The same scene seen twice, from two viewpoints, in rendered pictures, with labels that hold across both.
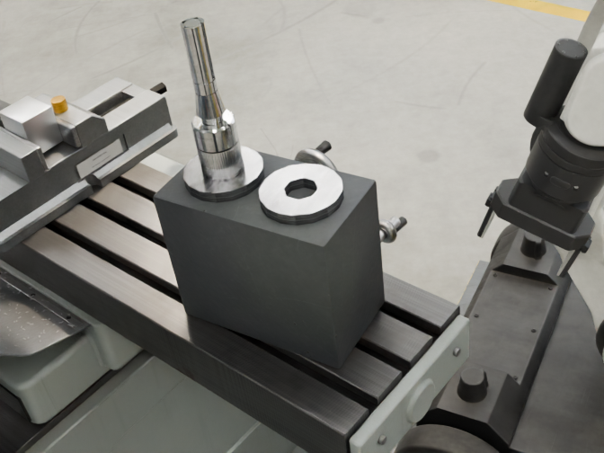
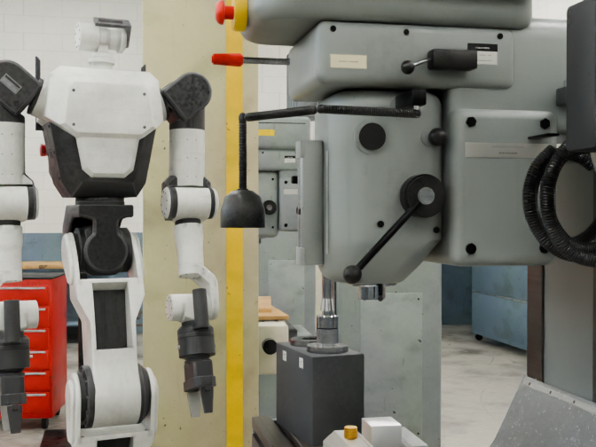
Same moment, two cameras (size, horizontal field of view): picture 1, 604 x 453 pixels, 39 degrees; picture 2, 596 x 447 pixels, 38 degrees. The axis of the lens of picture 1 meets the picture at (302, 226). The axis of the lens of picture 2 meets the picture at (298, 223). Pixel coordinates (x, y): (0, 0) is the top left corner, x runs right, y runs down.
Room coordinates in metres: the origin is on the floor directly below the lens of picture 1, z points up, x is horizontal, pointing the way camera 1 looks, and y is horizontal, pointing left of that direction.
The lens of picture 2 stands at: (2.37, 1.04, 1.43)
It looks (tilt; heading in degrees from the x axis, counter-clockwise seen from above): 1 degrees down; 213
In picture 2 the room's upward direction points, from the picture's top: straight up
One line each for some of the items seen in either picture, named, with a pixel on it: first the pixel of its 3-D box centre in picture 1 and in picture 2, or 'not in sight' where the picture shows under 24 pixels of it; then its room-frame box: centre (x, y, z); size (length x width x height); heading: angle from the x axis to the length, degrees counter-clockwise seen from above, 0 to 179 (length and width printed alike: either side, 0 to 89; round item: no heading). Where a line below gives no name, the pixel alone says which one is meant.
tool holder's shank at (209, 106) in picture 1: (202, 73); (327, 288); (0.78, 0.08, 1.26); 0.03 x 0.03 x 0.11
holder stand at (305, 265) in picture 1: (273, 246); (317, 387); (0.75, 0.04, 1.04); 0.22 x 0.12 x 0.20; 55
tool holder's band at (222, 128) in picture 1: (213, 123); (327, 317); (0.78, 0.08, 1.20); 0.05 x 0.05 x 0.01
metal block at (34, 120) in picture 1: (31, 126); (380, 439); (1.09, 0.37, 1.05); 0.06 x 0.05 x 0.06; 44
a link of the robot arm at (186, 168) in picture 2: not in sight; (187, 174); (0.70, -0.38, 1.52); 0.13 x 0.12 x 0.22; 146
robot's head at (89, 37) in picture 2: not in sight; (98, 43); (0.89, -0.50, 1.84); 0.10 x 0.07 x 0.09; 148
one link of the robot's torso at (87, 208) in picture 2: not in sight; (94, 237); (0.83, -0.57, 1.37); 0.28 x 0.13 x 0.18; 58
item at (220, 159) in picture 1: (218, 147); (327, 332); (0.78, 0.08, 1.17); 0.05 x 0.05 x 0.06
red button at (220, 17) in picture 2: not in sight; (224, 12); (1.23, 0.15, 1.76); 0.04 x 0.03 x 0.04; 45
